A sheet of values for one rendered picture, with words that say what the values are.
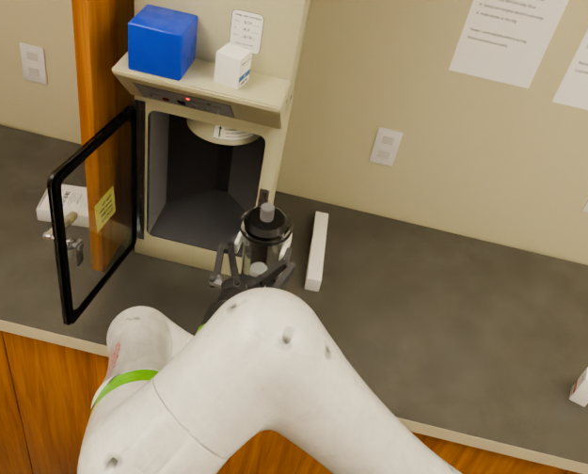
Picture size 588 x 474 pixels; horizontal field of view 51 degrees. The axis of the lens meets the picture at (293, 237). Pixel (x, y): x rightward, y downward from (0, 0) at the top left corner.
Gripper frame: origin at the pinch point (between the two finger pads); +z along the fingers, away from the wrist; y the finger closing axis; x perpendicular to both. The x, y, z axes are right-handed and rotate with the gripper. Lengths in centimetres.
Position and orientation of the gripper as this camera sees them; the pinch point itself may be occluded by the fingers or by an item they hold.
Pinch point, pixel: (264, 239)
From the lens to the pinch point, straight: 129.8
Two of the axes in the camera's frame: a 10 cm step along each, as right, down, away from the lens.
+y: -9.6, -2.5, 1.2
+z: 2.7, -6.9, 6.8
